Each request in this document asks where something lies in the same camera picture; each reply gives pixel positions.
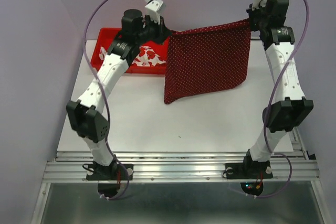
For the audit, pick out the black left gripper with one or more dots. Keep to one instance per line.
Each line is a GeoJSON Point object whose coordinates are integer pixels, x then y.
{"type": "Point", "coordinates": [161, 30]}

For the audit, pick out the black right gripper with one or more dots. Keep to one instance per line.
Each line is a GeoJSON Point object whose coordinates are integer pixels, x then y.
{"type": "Point", "coordinates": [262, 6]}

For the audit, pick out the dark red polka-dot skirt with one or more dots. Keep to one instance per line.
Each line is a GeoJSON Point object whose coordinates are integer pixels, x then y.
{"type": "Point", "coordinates": [207, 59]}

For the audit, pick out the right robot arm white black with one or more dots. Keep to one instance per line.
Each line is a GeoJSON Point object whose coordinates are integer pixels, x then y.
{"type": "Point", "coordinates": [288, 105]}

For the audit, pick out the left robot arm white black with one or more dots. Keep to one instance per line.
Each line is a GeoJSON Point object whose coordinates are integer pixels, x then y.
{"type": "Point", "coordinates": [86, 113]}

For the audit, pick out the white red floral skirt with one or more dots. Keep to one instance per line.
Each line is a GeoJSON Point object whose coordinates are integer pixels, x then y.
{"type": "Point", "coordinates": [147, 57]}

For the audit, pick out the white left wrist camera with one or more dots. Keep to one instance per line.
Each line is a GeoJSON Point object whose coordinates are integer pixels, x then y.
{"type": "Point", "coordinates": [154, 9]}

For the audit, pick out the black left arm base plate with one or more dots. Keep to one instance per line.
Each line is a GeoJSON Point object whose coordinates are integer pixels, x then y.
{"type": "Point", "coordinates": [114, 172]}

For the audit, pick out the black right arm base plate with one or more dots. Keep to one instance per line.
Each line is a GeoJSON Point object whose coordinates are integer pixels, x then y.
{"type": "Point", "coordinates": [243, 171]}

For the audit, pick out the aluminium frame rail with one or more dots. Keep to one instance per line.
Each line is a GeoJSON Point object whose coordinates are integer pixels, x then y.
{"type": "Point", "coordinates": [177, 167]}

